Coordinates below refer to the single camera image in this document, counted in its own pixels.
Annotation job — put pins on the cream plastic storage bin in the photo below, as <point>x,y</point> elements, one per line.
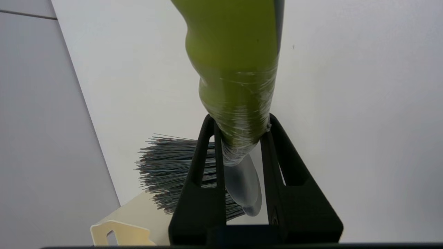
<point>138,214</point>

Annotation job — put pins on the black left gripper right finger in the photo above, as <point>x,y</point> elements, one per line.
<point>304,211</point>

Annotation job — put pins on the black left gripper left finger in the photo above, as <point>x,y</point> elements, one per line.
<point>200,211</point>

